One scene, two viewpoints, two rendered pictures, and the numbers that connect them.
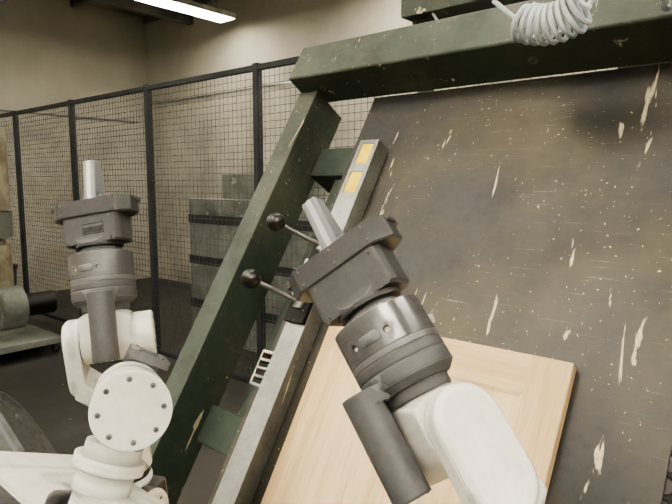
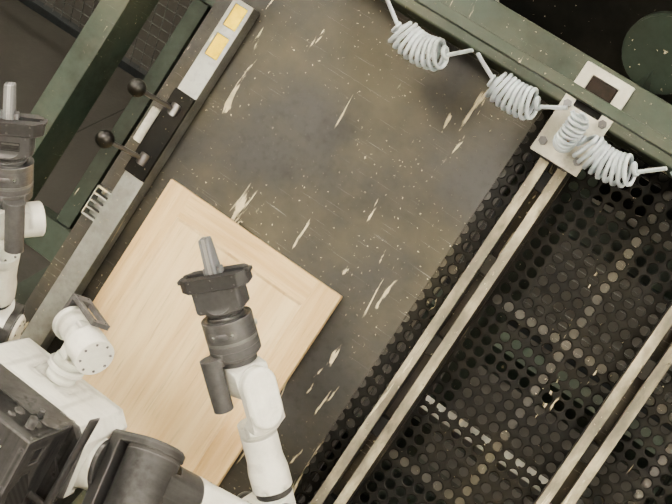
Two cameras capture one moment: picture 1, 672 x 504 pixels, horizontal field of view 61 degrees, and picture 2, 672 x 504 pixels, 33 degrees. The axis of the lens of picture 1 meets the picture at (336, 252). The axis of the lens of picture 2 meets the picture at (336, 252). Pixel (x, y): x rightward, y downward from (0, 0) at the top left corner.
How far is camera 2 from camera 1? 148 cm
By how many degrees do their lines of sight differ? 37
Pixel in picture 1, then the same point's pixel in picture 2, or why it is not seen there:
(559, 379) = (328, 304)
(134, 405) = (97, 356)
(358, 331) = (217, 332)
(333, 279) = (208, 295)
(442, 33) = not seen: outside the picture
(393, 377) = (229, 359)
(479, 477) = (257, 412)
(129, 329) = (29, 224)
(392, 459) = (219, 395)
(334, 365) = (164, 226)
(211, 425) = not seen: hidden behind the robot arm
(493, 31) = not seen: outside the picture
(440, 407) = (248, 381)
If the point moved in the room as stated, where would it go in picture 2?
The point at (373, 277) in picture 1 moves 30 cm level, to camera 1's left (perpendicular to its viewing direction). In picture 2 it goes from (231, 304) to (47, 277)
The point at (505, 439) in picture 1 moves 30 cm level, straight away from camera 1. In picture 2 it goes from (273, 395) to (301, 287)
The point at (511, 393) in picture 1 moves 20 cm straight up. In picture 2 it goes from (295, 301) to (327, 226)
